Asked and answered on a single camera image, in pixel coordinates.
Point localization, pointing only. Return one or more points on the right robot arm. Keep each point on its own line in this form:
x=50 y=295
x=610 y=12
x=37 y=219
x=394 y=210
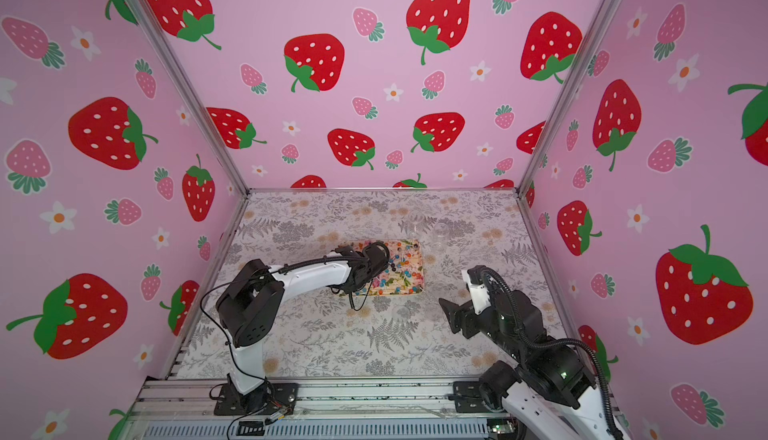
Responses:
x=558 y=388

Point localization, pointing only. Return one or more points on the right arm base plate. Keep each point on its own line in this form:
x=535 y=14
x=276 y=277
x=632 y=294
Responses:
x=478 y=397

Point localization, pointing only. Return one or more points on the candies on tray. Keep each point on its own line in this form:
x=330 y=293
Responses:
x=405 y=272

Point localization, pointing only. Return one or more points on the aluminium front rail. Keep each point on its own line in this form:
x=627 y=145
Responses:
x=326 y=408

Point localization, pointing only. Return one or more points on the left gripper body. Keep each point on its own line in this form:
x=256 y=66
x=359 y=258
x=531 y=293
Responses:
x=352 y=291

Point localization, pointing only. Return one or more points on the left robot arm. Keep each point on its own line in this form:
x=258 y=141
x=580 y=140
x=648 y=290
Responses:
x=251 y=303

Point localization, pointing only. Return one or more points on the floral rectangular tray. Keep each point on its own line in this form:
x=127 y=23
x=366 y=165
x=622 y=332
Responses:
x=405 y=272

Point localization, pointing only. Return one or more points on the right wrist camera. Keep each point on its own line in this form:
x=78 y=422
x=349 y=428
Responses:
x=476 y=280

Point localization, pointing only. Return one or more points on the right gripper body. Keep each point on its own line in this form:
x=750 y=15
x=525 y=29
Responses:
x=466 y=318

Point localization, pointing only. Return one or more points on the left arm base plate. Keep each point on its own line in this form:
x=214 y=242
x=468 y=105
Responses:
x=258 y=399

